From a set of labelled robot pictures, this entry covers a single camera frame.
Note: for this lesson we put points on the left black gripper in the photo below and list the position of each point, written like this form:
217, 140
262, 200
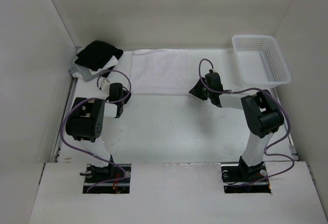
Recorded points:
126, 93

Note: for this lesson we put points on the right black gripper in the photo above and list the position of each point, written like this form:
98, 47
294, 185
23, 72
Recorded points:
196, 90

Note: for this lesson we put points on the white tank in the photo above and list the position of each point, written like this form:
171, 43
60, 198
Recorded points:
112, 62
163, 72

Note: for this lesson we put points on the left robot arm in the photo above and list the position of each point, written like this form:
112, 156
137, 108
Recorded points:
81, 129

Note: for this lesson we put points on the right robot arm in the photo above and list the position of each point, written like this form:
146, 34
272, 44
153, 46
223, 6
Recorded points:
263, 118

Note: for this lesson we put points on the bottom black folded tank top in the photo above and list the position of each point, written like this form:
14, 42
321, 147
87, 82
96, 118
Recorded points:
107, 72

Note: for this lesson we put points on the white folded tank top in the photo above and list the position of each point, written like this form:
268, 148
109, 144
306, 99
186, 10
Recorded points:
112, 62

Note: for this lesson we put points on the white plastic mesh basket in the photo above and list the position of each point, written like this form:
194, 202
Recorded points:
259, 61

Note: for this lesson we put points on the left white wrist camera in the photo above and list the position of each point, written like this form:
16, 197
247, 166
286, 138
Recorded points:
105, 86

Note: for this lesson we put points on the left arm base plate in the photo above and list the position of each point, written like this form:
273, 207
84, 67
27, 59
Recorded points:
106, 180

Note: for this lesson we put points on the left aluminium table rail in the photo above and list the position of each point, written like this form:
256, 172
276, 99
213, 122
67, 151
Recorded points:
58, 142

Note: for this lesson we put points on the aluminium table rail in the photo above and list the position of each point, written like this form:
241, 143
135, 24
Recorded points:
58, 142
292, 148

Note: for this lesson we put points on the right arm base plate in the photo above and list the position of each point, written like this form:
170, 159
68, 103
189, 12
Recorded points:
240, 179

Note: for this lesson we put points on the right aluminium table rail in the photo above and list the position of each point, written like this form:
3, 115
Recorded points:
292, 148

